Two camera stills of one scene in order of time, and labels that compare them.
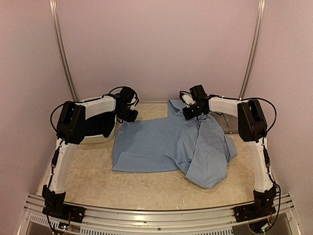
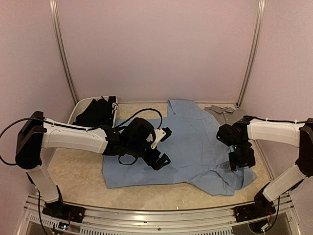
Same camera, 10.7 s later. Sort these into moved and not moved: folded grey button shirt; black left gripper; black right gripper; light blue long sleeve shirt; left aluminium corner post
Moved: black right gripper; light blue long sleeve shirt; black left gripper
Not moved: left aluminium corner post; folded grey button shirt
